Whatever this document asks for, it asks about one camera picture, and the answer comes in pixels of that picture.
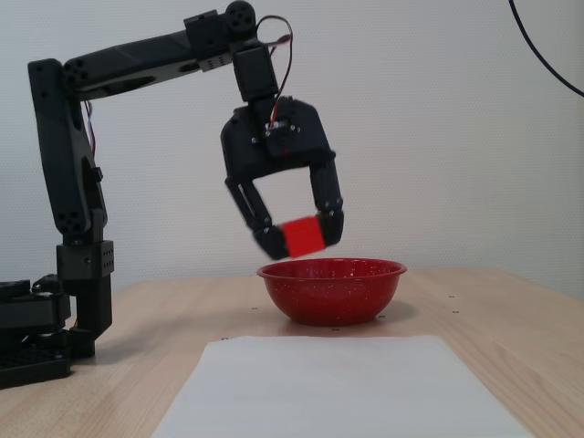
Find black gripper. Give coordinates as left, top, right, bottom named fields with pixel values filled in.
left=219, top=95, right=347, bottom=262

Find red cube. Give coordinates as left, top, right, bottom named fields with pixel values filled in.
left=280, top=216, right=328, bottom=259

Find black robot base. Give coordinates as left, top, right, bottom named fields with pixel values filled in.
left=0, top=280, right=74, bottom=391

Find red speckled bowl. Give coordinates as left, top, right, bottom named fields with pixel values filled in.
left=256, top=257, right=409, bottom=328

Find white paper sheet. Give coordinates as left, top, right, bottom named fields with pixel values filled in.
left=150, top=335, right=535, bottom=438

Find red white gripper servo wire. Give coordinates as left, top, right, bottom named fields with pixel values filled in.
left=254, top=16, right=295, bottom=130

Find red white shoulder servo wire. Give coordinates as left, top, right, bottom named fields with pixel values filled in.
left=81, top=100, right=99, bottom=159

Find thin black hanging cable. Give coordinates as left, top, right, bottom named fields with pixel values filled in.
left=507, top=0, right=584, bottom=99

